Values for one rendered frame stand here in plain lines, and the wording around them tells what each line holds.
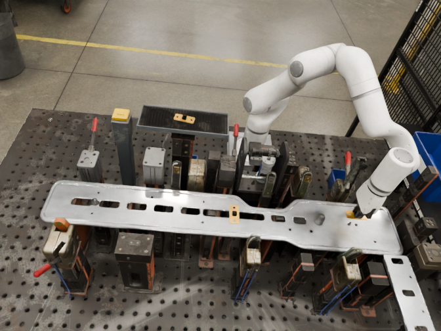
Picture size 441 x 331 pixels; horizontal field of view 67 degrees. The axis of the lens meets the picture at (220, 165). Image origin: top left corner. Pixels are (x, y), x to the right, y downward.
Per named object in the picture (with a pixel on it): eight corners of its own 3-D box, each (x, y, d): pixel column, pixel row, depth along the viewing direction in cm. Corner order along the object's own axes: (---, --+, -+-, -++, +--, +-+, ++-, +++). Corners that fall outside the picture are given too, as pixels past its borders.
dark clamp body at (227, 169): (206, 224, 161) (215, 173, 132) (207, 201, 170) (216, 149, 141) (228, 226, 162) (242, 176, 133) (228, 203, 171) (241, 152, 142)
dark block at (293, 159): (264, 220, 166) (287, 164, 135) (263, 208, 171) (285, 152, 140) (273, 220, 167) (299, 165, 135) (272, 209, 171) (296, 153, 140)
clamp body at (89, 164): (87, 218, 155) (71, 167, 128) (94, 198, 162) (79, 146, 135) (108, 219, 156) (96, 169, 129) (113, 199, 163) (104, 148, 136)
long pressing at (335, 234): (34, 228, 118) (33, 226, 116) (56, 178, 132) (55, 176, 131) (405, 257, 129) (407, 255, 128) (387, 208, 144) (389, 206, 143)
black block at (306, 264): (278, 304, 140) (299, 275, 118) (275, 278, 147) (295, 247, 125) (296, 305, 141) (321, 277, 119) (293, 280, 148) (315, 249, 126)
